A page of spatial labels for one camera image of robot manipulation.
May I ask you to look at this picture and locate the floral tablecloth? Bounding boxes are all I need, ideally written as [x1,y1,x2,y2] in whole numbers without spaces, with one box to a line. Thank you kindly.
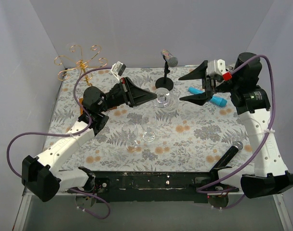
[38,66,252,173]

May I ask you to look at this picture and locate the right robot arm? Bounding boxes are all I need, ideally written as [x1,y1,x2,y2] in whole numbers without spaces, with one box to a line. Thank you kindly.
[179,52,293,198]

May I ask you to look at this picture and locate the blue cylinder toy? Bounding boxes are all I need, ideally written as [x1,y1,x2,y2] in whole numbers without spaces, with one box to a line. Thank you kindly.
[188,87,227,108]

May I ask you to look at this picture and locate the gold wire wine glass rack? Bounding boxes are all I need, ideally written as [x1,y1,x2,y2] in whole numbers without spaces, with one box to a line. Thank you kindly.
[54,44,110,82]

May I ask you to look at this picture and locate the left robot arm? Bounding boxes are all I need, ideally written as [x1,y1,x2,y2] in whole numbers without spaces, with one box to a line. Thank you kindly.
[21,77,157,202]

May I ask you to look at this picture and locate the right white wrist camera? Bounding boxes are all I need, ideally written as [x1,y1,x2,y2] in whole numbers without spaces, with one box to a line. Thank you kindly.
[206,59,232,82]

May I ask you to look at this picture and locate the glitter microphone on stand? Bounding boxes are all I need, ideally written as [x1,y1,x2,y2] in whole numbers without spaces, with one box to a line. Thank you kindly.
[161,49,178,67]

